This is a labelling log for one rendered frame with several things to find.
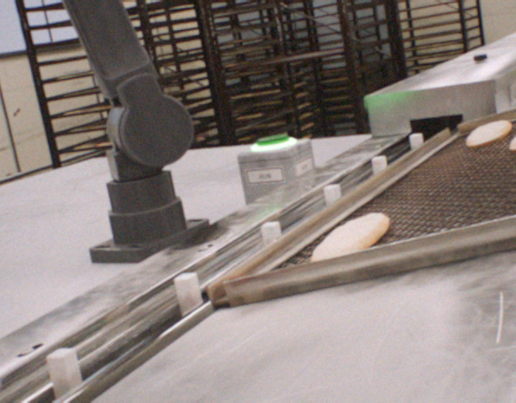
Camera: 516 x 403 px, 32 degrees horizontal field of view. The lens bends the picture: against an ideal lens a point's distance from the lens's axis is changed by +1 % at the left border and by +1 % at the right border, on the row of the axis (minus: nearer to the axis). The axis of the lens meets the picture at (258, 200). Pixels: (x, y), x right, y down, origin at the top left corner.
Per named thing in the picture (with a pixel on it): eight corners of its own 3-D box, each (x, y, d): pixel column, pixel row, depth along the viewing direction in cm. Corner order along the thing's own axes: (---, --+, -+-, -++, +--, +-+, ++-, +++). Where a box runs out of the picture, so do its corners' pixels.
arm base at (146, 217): (159, 232, 106) (87, 263, 97) (145, 166, 105) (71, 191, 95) (215, 231, 101) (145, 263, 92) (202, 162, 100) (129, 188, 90)
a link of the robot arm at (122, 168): (113, 191, 100) (122, 196, 95) (94, 102, 98) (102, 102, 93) (191, 173, 103) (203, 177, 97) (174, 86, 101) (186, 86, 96)
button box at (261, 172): (276, 226, 113) (261, 141, 111) (333, 222, 110) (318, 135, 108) (247, 243, 106) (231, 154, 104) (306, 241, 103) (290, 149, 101)
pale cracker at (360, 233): (347, 231, 59) (341, 215, 59) (401, 217, 57) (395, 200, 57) (298, 275, 50) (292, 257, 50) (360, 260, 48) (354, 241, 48)
